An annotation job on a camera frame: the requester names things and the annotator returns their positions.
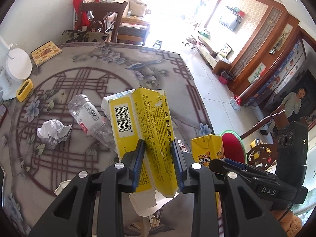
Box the clear plastic bottle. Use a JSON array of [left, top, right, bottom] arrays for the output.
[[68, 94, 116, 149]]

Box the wooden frame sofa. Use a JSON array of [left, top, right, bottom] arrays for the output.
[[117, 0, 151, 45]]

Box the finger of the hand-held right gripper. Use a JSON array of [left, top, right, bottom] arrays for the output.
[[225, 159, 278, 178], [209, 158, 251, 179]]

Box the framed flower painting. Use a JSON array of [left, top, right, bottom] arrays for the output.
[[274, 24, 294, 50], [247, 62, 267, 83]]

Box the yellow picture book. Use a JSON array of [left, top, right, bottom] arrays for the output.
[[31, 41, 63, 67]]

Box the printed door curtain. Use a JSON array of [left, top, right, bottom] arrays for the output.
[[252, 39, 311, 106]]

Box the red bag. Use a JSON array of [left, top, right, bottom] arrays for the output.
[[74, 0, 99, 31]]

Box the small white blue carton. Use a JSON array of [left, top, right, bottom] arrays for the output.
[[101, 90, 136, 119]]

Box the yellow iced tea carton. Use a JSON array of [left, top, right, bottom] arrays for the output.
[[191, 134, 226, 218]]

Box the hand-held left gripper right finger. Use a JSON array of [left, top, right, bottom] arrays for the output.
[[170, 139, 288, 237]]

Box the white beaded cord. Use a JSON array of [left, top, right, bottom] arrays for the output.
[[252, 111, 284, 127]]

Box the wall shelf with boxes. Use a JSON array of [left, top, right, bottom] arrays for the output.
[[226, 6, 246, 18]]

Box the dark wooden dining chair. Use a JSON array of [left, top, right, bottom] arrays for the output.
[[80, 1, 129, 42]]

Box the crumpled white paper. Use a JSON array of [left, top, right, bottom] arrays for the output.
[[37, 119, 73, 150]]

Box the person's right forearm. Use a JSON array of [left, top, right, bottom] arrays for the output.
[[273, 209, 305, 237]]

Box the floral seat cushion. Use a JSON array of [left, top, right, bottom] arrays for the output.
[[60, 30, 108, 43]]

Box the rolling stool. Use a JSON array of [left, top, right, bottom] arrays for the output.
[[183, 37, 198, 50]]

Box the wall mounted television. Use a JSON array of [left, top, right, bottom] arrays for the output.
[[219, 15, 244, 32]]

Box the white desk lamp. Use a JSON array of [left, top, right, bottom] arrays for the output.
[[0, 36, 33, 101]]

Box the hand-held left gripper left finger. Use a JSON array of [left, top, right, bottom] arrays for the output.
[[29, 139, 146, 237]]

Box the long television cabinet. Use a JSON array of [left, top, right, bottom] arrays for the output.
[[196, 36, 234, 76]]

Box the small framed colourful picture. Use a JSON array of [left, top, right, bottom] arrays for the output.
[[220, 43, 234, 57]]

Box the red bin with green rim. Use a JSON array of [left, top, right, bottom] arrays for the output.
[[218, 130, 247, 165]]

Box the yellow plastic holder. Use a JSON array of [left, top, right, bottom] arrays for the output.
[[16, 79, 34, 102]]

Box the carved wooden chair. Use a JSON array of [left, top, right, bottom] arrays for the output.
[[241, 105, 289, 171]]

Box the yellow medicine box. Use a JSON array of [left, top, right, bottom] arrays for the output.
[[109, 87, 180, 217]]

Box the white handled floor mop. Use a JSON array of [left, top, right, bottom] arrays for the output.
[[229, 75, 261, 110]]

